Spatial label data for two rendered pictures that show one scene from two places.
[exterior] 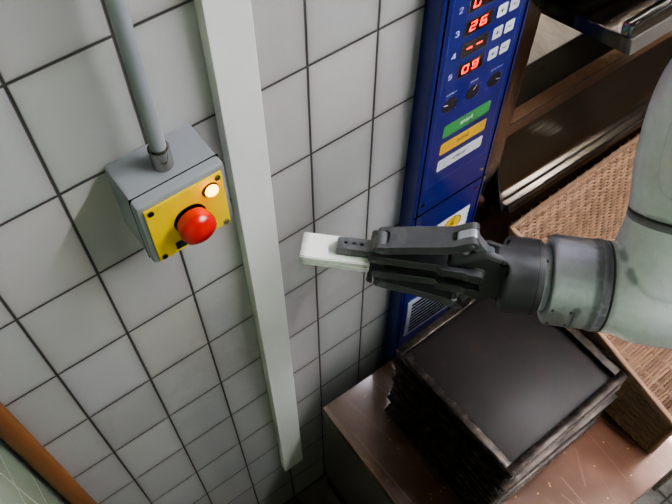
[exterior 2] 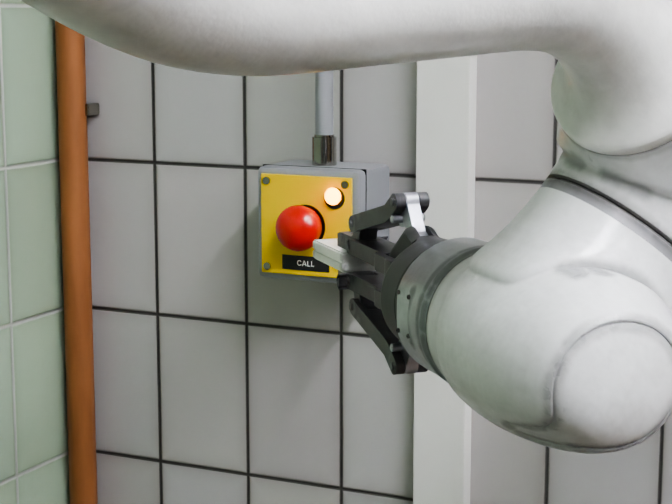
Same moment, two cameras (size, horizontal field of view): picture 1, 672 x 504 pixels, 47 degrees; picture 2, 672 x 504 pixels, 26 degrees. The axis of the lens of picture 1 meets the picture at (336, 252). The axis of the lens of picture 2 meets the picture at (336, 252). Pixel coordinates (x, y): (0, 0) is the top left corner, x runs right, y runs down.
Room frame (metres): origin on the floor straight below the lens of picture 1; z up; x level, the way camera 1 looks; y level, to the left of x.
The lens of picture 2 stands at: (-0.11, -0.97, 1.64)
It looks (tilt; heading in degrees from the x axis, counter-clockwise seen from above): 9 degrees down; 62
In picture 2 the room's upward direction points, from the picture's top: straight up
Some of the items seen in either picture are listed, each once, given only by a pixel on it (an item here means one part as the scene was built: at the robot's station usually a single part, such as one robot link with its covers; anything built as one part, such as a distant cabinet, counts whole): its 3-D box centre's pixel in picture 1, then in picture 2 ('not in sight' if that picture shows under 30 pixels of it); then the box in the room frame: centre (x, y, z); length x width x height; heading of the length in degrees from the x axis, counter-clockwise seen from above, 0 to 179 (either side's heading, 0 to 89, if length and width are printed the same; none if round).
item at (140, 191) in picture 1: (172, 195); (323, 220); (0.49, 0.17, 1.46); 0.10 x 0.07 x 0.10; 126
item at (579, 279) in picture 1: (569, 281); (472, 312); (0.39, -0.23, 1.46); 0.09 x 0.06 x 0.09; 171
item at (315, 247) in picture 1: (335, 249); (345, 249); (0.42, 0.00, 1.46); 0.07 x 0.03 x 0.01; 81
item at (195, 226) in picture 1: (195, 223); (300, 227); (0.46, 0.14, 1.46); 0.04 x 0.04 x 0.04; 36
